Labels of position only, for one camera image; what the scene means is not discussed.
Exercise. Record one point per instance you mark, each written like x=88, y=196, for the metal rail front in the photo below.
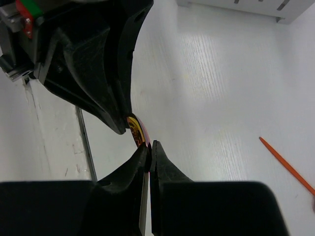
x=86, y=144

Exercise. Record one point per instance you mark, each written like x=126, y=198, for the orange plastic spoon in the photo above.
x=288, y=167

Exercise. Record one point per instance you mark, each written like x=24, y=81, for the iridescent metal spoon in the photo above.
x=138, y=130

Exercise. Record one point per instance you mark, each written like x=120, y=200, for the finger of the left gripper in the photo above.
x=86, y=52

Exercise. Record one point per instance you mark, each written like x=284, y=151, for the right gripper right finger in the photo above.
x=183, y=207

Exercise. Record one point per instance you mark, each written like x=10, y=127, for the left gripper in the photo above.
x=18, y=38

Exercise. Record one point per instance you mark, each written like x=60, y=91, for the white utensil container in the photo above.
x=284, y=11

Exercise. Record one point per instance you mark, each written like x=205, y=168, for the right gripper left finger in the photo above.
x=113, y=206

